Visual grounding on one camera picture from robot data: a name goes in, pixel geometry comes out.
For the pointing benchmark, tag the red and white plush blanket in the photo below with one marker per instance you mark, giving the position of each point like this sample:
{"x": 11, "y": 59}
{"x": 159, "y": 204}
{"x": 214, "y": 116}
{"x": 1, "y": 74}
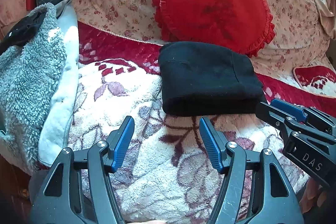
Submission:
{"x": 157, "y": 155}

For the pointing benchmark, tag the black cloth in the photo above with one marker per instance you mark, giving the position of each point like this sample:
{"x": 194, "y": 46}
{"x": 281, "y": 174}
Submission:
{"x": 22, "y": 29}

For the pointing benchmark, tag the person's right hand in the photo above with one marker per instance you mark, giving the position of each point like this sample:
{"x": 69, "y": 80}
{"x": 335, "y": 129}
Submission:
{"x": 313, "y": 195}

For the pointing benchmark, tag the black pants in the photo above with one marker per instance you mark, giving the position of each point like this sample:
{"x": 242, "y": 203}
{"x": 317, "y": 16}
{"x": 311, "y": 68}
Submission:
{"x": 207, "y": 79}

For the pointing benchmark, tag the grey fleece jacket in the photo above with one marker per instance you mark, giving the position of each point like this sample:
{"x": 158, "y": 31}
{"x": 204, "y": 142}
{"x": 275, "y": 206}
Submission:
{"x": 29, "y": 87}

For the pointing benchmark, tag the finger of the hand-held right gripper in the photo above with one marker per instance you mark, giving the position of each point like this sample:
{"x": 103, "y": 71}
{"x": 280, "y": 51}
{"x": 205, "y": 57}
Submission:
{"x": 270, "y": 113}
{"x": 288, "y": 108}

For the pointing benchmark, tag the red heart-shaped frilled pillow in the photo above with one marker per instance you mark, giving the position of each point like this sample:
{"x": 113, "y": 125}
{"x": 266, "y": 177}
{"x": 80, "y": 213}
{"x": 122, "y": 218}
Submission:
{"x": 212, "y": 8}

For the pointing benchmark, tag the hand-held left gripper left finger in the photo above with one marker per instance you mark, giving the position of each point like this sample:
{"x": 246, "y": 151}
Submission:
{"x": 122, "y": 142}

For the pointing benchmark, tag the white quilted cloth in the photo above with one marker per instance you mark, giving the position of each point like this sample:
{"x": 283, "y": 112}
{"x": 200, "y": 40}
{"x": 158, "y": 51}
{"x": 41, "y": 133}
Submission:
{"x": 63, "y": 87}

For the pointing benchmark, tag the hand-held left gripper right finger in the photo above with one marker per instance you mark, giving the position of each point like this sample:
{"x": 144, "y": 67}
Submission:
{"x": 210, "y": 142}

